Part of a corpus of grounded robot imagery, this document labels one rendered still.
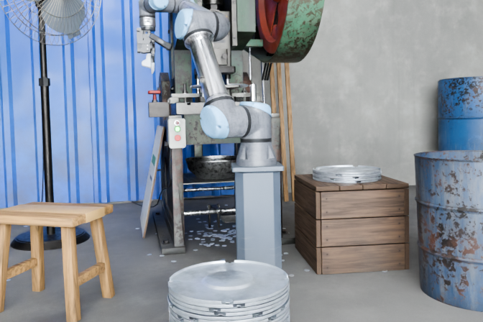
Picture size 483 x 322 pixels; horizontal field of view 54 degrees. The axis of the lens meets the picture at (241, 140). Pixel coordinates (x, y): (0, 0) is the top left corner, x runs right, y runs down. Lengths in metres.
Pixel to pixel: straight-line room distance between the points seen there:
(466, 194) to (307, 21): 1.17
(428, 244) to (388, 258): 0.31
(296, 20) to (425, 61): 2.25
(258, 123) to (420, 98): 2.83
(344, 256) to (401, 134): 2.46
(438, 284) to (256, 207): 0.66
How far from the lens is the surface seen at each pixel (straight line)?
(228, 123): 1.65
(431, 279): 1.80
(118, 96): 3.64
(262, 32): 2.88
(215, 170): 2.42
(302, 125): 3.92
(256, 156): 1.72
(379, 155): 4.22
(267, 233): 1.75
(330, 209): 1.92
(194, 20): 1.85
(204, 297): 1.11
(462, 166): 1.65
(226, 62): 2.47
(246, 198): 1.72
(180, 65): 2.72
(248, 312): 1.08
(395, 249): 2.05
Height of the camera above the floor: 0.63
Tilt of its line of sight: 3 degrees down
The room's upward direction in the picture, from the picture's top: 1 degrees counter-clockwise
